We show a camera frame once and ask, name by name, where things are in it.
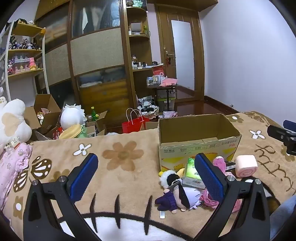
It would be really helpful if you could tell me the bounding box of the pink swiss roll plush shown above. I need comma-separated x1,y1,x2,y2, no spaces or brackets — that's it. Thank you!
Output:
234,154,258,178

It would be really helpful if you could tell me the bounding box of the green tissue pack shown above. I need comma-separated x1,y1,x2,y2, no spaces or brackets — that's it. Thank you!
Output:
182,158,206,189

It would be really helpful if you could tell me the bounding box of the red paper bag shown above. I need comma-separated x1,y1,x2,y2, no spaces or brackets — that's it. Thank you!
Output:
122,108,150,133

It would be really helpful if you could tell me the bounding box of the black and white plush toy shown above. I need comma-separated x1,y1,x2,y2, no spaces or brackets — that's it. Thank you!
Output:
158,170,183,189

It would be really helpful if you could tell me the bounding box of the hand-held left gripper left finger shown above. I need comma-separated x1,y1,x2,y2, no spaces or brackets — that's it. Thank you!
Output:
23,153,100,241

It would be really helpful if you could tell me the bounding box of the clear plastic storage bin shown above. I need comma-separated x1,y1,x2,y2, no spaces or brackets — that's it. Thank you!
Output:
157,89,176,112

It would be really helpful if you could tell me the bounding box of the pink plush toy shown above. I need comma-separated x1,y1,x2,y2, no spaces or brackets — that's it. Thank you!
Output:
213,156,234,177

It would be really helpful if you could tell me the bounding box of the white rack shelf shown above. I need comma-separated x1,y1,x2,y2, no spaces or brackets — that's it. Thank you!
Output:
0,20,50,100

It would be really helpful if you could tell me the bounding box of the pink frilly soft toy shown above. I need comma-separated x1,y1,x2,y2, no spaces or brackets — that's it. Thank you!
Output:
199,188,242,214

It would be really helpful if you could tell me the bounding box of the brown flower printed blanket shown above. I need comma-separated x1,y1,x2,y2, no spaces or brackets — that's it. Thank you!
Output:
0,111,296,241

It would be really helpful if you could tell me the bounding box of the pink cloth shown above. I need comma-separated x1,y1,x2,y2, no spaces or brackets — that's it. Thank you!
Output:
161,78,178,87

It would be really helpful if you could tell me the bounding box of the cardboard box yellow print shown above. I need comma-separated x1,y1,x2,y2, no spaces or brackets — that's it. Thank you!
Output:
158,113,242,172

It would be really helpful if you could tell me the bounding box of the pink floral quilt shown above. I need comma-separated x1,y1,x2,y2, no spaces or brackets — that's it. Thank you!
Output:
0,142,33,209

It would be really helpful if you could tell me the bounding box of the large white flower plush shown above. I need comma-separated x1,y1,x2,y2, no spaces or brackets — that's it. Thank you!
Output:
0,98,33,149

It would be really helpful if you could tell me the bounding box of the basket with black-white items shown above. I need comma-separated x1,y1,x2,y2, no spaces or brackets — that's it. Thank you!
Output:
137,95,160,120

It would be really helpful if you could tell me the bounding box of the small open cardboard box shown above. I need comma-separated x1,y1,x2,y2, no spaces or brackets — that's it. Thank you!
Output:
85,111,108,136

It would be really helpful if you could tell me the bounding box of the open brown cardboard box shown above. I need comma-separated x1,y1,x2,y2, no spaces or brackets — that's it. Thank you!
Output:
24,94,62,135

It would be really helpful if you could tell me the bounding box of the person's leg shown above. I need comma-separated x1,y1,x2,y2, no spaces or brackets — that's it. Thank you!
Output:
269,197,296,241

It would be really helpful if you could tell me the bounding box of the wooden door with glass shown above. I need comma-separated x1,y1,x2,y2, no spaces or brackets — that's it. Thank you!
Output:
155,3,205,102

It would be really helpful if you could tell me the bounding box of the row of dark figurines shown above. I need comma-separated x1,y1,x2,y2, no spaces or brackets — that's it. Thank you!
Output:
8,37,41,50

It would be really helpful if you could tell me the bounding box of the wooden corner shelf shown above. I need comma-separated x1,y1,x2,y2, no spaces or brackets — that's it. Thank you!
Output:
126,0,154,112

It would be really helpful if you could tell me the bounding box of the yellow and green plush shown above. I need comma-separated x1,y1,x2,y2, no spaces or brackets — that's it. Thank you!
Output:
58,123,87,139

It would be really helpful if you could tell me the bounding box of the small side table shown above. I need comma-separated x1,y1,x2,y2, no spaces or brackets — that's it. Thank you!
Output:
147,82,177,112

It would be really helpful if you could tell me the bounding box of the purple dress plush doll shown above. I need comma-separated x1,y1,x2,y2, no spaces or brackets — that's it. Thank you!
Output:
154,179,202,214

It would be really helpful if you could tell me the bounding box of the white-haired plush head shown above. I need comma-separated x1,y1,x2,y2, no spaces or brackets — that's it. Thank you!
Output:
60,104,86,130

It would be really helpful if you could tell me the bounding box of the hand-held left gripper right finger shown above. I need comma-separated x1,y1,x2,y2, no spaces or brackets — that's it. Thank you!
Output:
193,152,270,241

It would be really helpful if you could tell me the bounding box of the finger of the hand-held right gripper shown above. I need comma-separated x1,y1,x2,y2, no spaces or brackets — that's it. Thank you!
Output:
283,120,296,133
267,125,296,156

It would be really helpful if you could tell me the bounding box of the wooden wardrobe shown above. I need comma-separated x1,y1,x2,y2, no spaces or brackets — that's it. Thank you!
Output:
35,0,134,131

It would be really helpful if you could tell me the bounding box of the red and white bag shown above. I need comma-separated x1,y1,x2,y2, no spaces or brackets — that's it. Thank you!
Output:
152,64,165,77

